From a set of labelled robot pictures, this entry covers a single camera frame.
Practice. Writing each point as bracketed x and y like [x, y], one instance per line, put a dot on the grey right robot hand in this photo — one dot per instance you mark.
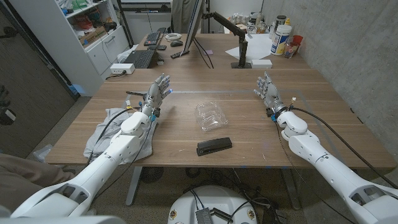
[272, 95]

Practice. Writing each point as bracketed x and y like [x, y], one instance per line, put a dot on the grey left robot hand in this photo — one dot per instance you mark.
[154, 95]

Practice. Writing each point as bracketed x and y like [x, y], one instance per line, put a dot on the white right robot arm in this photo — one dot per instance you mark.
[311, 146]

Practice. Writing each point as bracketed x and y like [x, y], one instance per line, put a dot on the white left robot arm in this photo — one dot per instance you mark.
[118, 146]

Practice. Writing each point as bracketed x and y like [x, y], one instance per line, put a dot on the black yellow tape measure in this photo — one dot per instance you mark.
[133, 93]

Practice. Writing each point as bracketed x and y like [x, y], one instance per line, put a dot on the grey shirt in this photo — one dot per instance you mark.
[102, 137]

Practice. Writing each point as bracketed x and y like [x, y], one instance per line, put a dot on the black stapler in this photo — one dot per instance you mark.
[214, 145]

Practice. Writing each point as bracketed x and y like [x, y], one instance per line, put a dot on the small white box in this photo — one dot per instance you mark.
[261, 63]

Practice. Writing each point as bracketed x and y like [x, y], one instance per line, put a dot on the black remote control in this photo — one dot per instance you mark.
[179, 54]

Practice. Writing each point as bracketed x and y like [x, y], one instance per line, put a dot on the clear drinking glass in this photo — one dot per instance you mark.
[290, 50]

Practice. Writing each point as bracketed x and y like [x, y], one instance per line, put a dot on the white paper sheet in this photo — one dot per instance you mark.
[255, 46]

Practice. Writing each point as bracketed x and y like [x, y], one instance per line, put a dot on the white wipes canister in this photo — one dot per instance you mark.
[280, 40]

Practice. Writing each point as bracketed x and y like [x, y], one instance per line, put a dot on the black computer mouse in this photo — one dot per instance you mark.
[176, 43]

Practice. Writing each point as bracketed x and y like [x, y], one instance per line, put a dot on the black keyboard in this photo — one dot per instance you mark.
[152, 38]

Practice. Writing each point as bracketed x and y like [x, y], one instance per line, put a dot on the red cup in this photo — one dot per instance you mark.
[297, 40]

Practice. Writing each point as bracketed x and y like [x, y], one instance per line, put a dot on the clear plastic clamshell container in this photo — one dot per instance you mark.
[211, 116]

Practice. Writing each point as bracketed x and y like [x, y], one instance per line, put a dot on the purple sticky note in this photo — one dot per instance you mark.
[208, 52]

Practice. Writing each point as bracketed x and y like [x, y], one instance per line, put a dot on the dark lidded bottle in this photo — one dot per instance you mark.
[280, 21]

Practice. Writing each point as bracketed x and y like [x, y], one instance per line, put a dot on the black fan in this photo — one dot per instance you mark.
[151, 174]

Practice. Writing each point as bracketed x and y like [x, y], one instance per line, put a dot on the computer monitor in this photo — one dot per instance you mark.
[193, 25]

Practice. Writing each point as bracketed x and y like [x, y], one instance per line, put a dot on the hanging grey jacket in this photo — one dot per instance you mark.
[183, 15]

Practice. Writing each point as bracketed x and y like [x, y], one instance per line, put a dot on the cardboard box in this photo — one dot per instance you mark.
[92, 36]

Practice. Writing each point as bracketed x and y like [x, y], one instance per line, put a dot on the white shelf cabinet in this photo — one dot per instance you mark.
[68, 56]

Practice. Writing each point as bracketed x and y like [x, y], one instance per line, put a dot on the grey table leg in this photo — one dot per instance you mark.
[290, 189]
[133, 186]

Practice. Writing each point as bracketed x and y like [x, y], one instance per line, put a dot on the white robot torso base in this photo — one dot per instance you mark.
[214, 199]

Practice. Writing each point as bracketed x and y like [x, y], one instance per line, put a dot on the clear plastic bag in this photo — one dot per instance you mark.
[42, 153]

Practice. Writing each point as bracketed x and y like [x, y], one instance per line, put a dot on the whiteboard with black frame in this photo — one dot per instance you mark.
[146, 21]

